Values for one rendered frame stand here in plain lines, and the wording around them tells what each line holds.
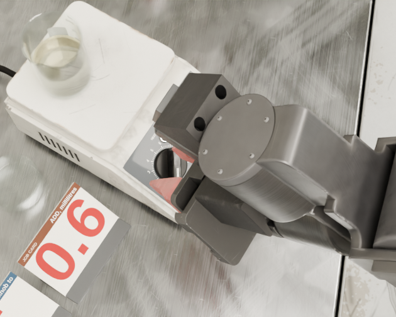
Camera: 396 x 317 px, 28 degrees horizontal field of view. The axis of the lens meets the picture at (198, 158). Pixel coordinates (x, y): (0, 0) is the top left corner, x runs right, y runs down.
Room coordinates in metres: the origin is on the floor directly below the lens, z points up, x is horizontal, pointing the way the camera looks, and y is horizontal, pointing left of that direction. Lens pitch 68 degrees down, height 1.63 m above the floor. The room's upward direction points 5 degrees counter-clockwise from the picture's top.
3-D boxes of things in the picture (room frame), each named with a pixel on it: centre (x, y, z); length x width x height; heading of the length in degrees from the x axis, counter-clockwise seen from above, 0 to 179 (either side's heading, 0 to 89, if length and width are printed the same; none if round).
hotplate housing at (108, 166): (0.34, 0.07, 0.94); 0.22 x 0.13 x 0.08; 53
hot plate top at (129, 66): (0.35, 0.09, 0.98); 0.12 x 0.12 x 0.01; 53
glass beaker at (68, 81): (0.35, 0.11, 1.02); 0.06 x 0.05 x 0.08; 28
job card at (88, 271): (0.21, 0.12, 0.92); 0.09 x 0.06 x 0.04; 143
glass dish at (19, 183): (0.28, 0.18, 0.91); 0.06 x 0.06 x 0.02
